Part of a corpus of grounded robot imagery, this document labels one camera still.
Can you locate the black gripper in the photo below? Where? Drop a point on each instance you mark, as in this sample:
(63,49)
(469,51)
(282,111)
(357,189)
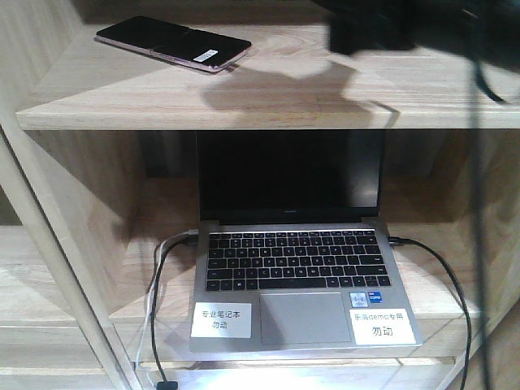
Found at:
(354,26)

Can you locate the black foldable phone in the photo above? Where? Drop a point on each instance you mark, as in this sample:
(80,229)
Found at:
(173,43)

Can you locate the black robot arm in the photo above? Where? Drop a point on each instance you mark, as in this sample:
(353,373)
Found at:
(484,30)

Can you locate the silver laptop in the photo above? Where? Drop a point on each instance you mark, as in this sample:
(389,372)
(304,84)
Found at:
(291,250)

